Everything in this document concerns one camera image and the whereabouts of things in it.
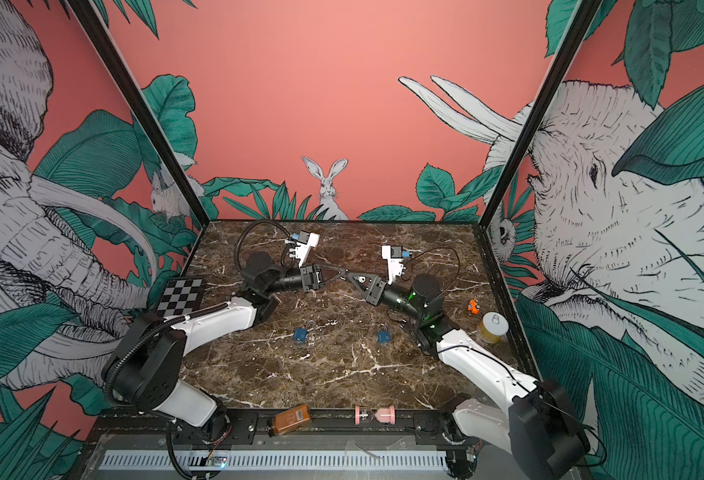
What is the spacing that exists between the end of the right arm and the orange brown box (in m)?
0.34

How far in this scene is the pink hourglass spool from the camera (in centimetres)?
75

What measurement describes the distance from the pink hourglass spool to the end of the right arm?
0.32 meters

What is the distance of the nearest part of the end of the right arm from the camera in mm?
648

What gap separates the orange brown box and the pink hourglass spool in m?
0.13

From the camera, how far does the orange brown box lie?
2.39ft
